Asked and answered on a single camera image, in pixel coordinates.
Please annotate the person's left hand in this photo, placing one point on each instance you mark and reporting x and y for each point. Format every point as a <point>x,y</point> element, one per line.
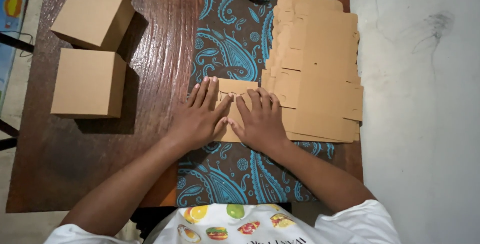
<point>195,124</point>

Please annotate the person's right hand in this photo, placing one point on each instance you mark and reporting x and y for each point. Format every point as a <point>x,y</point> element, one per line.
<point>262,124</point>

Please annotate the single cardboard box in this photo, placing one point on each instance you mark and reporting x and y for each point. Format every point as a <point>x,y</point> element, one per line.
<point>240,85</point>

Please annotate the stack of unfolded cardboard sheets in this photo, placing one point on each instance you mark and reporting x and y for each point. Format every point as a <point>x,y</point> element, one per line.
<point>318,71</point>

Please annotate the brown blue paisley cloth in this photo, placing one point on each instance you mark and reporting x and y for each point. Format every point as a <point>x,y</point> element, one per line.
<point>232,34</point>

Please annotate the white fruit print shirt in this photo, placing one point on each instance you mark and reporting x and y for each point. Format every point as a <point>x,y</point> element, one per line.
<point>285,231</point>

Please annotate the blue colourful printed mat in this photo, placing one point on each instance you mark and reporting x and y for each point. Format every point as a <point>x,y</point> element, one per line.
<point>9,23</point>

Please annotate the black metal frame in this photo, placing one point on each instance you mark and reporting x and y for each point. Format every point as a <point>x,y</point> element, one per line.
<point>15,44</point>

